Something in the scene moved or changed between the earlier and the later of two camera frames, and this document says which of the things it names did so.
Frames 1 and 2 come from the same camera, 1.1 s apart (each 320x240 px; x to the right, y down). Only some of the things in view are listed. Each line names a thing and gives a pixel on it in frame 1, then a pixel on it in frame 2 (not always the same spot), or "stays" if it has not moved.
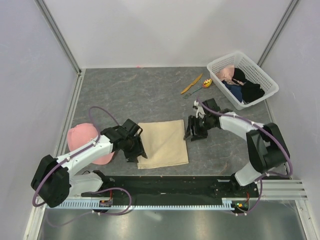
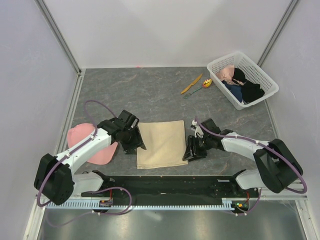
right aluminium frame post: x=289 y=8 stays
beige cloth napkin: x=164 y=143 stays
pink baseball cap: x=81 y=134 stays
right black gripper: x=193 y=121 -> x=193 y=154
